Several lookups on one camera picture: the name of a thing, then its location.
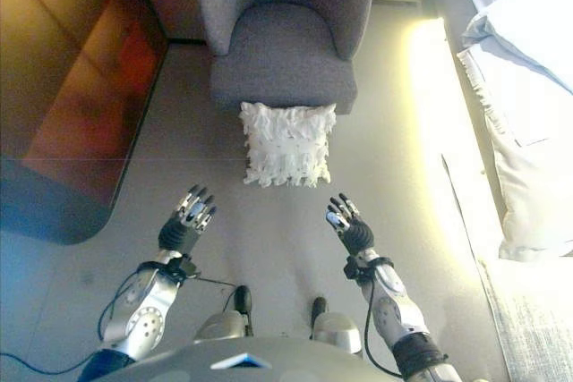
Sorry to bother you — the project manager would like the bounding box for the left robot hand black silver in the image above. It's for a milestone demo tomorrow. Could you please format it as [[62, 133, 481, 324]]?
[[157, 183, 218, 255]]

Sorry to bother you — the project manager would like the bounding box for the right robot hand black silver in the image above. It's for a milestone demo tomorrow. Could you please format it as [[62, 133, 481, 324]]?
[[325, 193, 376, 259]]

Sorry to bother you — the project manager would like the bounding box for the white fringed cushion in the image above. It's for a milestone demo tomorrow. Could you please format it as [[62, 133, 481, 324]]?
[[239, 102, 338, 189]]

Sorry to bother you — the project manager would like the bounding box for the right silver robot leg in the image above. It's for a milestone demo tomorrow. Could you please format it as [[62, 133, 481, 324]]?
[[308, 296, 363, 359]]

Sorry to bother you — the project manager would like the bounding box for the silver robot leg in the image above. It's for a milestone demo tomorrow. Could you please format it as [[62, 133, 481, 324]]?
[[194, 285, 254, 343], [308, 296, 363, 359]]

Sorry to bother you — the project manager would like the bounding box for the left silver robot leg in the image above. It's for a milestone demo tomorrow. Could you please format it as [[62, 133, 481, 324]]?
[[194, 285, 254, 343]]

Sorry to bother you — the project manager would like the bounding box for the grey robot torso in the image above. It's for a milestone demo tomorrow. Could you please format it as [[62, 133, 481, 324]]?
[[96, 336, 372, 382]]

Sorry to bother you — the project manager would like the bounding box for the reddish brown wooden cabinet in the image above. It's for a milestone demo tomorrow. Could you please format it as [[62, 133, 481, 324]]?
[[0, 0, 171, 247]]

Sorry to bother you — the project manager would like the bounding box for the grey fabric armchair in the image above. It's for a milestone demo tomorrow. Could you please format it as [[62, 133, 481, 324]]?
[[199, 0, 375, 115]]

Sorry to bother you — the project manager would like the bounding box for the grey textured rug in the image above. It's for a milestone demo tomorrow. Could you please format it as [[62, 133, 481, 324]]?
[[478, 260, 573, 382]]

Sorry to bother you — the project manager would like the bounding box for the white pillow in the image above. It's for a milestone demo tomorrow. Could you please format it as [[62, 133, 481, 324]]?
[[460, 10, 573, 97]]

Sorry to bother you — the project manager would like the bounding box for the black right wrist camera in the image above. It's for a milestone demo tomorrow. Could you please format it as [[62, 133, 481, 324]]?
[[343, 254, 366, 280]]

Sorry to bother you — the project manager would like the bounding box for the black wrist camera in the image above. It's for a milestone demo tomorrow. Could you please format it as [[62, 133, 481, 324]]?
[[343, 254, 366, 280], [167, 254, 202, 283]]

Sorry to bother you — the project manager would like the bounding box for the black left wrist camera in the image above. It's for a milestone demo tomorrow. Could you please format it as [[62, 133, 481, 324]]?
[[167, 254, 202, 283]]

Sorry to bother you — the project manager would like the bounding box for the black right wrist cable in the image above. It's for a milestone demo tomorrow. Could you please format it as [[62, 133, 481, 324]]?
[[363, 272, 404, 378]]

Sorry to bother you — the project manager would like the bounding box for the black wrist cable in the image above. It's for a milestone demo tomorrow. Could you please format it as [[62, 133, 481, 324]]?
[[0, 260, 158, 377], [363, 272, 404, 378]]

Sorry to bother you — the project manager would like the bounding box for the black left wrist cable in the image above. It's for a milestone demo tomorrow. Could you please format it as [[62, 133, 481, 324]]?
[[0, 260, 158, 377]]

